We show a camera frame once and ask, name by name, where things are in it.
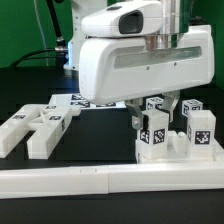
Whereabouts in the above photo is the white tagged cube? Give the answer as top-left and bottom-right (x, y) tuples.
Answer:
(182, 99), (203, 117)
(146, 96), (163, 110)

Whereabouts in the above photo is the white tag sheet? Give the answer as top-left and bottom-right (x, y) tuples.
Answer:
(49, 93), (125, 110)

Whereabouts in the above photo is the white tagged cube far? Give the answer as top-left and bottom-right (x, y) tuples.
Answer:
(182, 99), (203, 117)

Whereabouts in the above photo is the black cable on base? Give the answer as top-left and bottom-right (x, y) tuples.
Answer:
(9, 0), (69, 69)

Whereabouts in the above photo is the white chair seat plate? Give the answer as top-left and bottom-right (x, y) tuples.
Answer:
(135, 131), (224, 164)

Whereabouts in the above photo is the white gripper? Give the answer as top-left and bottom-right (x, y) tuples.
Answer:
(79, 25), (214, 130)

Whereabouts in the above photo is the white tagged cube near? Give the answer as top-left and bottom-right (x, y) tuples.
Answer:
(146, 96), (163, 110)

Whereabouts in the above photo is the white chair back frame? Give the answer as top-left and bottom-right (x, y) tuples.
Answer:
(0, 104), (81, 159)

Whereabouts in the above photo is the white U-shaped fence rail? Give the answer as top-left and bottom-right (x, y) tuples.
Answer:
(0, 139), (224, 200)

